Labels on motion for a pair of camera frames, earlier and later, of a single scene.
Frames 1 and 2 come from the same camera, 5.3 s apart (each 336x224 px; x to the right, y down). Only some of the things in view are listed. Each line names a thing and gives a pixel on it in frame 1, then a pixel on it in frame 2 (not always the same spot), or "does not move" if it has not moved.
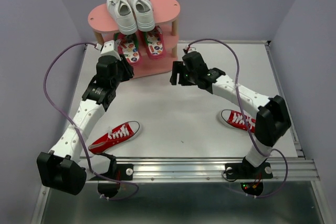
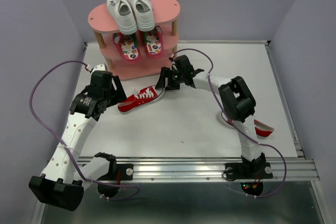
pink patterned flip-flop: x=154 y=43 does not move
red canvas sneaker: x=114 y=138 → x=141 y=97
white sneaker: x=143 y=10 does not move
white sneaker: x=119 y=7 does not move
